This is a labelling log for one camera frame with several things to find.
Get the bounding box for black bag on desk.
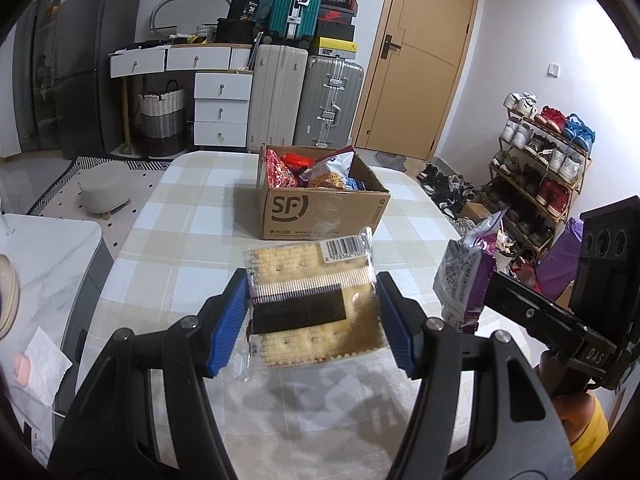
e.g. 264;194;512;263
215;0;260;44

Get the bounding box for red snack bag in box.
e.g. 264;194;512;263
266;148;298;188

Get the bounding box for silver suitcase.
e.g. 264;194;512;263
294;55;363;150

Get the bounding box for grey round stool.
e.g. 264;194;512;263
78;162;131;217

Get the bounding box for oval mirror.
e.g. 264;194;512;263
149;0;231;39

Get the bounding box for right hand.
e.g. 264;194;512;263
536;350;596;443

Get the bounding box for silver cracker snack pack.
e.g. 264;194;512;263
240;226;386;380

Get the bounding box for beige suitcase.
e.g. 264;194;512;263
246;44;308;153

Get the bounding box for shoes on floor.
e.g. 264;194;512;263
416;162;476;220

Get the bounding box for white side table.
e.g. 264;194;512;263
1;214;113;465

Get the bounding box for yellow sleeve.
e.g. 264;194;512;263
570;394;608;468

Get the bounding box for woven laundry basket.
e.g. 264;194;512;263
139;79;188;157

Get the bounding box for white drawer desk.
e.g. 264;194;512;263
110;44;253;148

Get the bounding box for dark grey refrigerator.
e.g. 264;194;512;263
12;0;140;158

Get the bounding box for purple snack bag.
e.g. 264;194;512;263
433;210;506;334

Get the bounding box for wooden shoe rack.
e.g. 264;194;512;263
480;92;596;260

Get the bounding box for red Oreo snack pack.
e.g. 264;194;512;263
281;153;314;172

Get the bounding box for SF cardboard box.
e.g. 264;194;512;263
256;145;390;240

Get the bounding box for white red noodle snack bag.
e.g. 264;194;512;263
299;146;355;191

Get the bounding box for stack of shoe boxes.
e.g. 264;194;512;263
309;0;358;60

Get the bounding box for wooden door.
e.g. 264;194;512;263
352;0;480;160

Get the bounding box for blue Oreo snack pack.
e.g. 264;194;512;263
345;177;367;191

